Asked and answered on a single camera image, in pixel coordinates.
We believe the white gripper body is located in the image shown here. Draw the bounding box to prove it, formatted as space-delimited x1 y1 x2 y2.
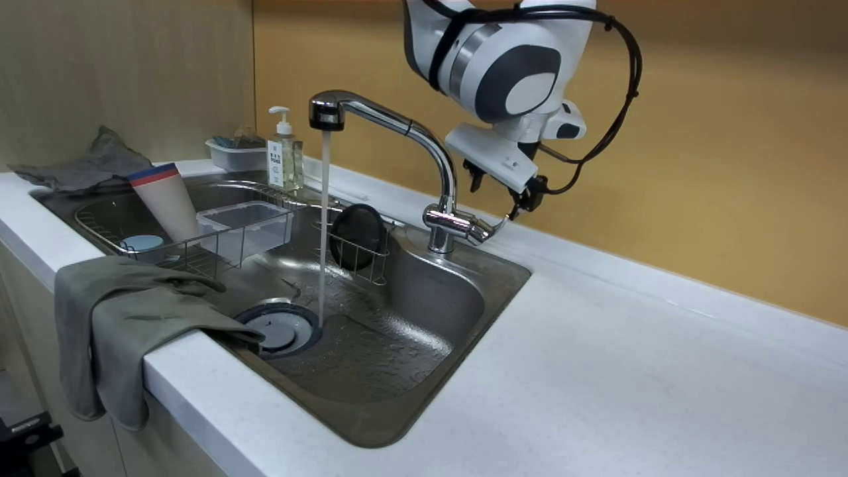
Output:
446 102 585 193

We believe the chrome faucet handle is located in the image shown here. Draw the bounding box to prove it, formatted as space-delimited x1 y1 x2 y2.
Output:
422 207 501 245

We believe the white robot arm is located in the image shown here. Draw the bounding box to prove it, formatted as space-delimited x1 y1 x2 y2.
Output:
403 0 596 214

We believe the chrome faucet spout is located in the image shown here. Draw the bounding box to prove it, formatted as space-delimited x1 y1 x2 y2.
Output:
308 87 460 266

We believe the black round scrubber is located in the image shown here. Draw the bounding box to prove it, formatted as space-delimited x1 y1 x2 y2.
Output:
331 204 388 271

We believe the running water stream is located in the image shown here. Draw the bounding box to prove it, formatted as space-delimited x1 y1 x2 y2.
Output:
319 132 331 328

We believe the stainless steel sink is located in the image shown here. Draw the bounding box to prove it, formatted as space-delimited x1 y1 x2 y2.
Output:
38 172 531 449

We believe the clear soap dispenser bottle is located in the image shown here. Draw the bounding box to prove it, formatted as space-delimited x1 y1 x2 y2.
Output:
267 107 303 193

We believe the clear plastic container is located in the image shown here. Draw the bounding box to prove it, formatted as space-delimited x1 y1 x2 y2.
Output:
197 203 295 266

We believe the white sponge tray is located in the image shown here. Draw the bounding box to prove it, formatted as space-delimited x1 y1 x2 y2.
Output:
206 135 264 172

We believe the sink drain cover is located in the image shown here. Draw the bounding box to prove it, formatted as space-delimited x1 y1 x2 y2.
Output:
235 303 320 359

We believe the white tube with red band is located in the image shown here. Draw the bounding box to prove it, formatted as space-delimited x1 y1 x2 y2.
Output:
130 165 198 242

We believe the blue round lid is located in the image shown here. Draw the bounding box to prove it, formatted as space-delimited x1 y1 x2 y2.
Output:
121 233 164 254

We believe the grey cloth at back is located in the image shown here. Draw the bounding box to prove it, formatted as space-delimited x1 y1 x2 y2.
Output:
14 126 152 193

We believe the grey cloth on sink edge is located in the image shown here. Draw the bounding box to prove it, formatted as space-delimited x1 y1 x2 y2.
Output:
52 258 260 433

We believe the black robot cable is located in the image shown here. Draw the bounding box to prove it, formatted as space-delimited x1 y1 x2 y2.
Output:
413 0 645 199

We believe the wire sponge holder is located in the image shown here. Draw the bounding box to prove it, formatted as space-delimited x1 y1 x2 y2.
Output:
329 222 388 286

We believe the wire sink rack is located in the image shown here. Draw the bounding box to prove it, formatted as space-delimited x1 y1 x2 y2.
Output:
71 181 295 266

